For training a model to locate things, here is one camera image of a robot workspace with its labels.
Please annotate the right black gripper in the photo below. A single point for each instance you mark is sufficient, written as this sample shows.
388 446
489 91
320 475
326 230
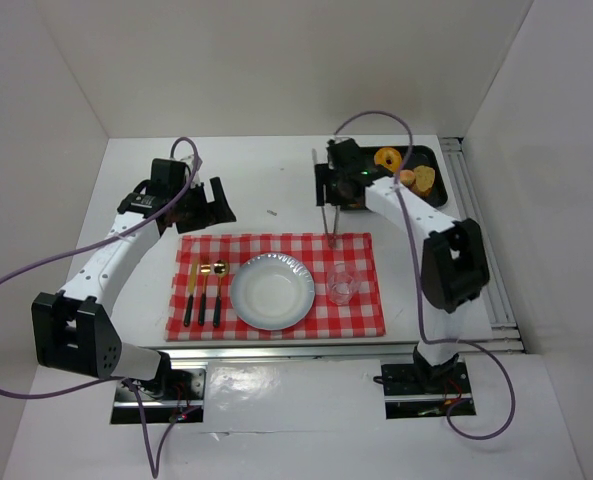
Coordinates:
326 185

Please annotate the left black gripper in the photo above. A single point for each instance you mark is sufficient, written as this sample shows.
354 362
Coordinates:
207 204

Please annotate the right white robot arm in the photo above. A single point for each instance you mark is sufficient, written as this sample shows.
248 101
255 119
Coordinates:
449 263

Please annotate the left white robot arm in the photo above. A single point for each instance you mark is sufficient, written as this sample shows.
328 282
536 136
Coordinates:
72 327

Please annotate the baguette bread slice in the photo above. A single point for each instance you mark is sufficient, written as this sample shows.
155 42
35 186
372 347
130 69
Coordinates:
424 180

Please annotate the small round bun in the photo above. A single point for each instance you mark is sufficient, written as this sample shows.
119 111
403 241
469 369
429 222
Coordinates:
407 177

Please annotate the red checkered cloth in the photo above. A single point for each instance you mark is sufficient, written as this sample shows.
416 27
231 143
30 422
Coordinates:
362 317

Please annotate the black baking tray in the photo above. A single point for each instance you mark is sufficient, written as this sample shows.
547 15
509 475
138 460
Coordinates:
420 155

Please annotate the clear drinking glass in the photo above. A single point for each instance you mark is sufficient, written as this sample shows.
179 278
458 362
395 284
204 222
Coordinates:
343 283

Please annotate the white grey-rimmed plate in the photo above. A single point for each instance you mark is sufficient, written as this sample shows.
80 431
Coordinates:
272 291

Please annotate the gold fork black handle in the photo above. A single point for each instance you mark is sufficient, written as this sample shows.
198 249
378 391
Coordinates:
205 270

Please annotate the glazed ring donut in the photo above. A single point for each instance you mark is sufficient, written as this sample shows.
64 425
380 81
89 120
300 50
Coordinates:
388 158

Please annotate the gold spoon black handle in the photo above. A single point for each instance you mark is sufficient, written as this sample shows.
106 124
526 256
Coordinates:
221 270

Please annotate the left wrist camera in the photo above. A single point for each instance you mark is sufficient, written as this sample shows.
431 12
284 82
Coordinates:
191 161

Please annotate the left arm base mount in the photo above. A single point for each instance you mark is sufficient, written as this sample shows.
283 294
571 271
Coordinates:
181 399

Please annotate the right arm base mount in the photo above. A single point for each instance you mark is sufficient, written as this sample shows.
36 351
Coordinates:
406 398

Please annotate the aluminium rail frame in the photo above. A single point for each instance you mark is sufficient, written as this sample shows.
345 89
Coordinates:
497 326

